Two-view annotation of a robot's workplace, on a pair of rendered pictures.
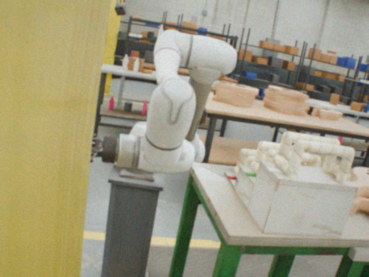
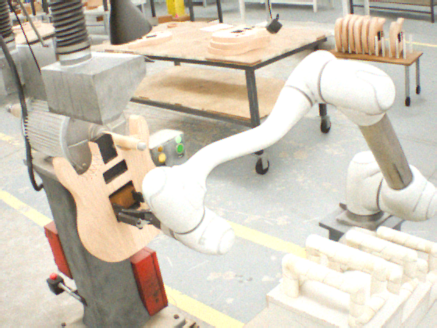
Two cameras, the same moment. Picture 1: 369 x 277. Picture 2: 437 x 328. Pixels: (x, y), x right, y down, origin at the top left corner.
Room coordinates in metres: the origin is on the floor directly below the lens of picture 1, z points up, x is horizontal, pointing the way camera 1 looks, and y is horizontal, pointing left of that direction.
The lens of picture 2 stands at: (0.37, -1.01, 1.84)
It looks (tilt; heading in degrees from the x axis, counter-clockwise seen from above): 26 degrees down; 58
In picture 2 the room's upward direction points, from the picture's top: 8 degrees counter-clockwise
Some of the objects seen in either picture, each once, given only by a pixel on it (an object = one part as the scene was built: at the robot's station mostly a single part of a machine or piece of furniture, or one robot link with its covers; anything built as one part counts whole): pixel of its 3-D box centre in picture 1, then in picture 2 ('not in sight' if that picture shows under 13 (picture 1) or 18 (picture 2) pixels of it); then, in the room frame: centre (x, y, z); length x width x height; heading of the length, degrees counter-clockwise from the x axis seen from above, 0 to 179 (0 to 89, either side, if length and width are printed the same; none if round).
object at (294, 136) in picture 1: (312, 140); (345, 253); (1.02, -0.39, 1.20); 0.20 x 0.03 x 0.03; 100
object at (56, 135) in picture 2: not in sight; (71, 125); (0.87, 0.74, 1.25); 0.41 x 0.27 x 0.26; 102
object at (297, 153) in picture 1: (295, 161); (290, 279); (0.93, -0.33, 1.15); 0.03 x 0.03 x 0.09
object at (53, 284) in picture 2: not in sight; (67, 292); (0.70, 0.94, 0.46); 0.25 x 0.07 x 0.08; 102
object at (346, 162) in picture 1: (344, 167); (357, 306); (0.96, -0.49, 1.15); 0.03 x 0.03 x 0.09
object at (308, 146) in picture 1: (325, 148); (322, 274); (0.94, -0.41, 1.20); 0.20 x 0.03 x 0.03; 100
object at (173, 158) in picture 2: not in sight; (147, 169); (1.12, 0.71, 0.99); 0.24 x 0.21 x 0.26; 102
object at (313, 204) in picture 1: (300, 199); (335, 325); (0.99, -0.40, 1.02); 0.27 x 0.15 x 0.17; 101
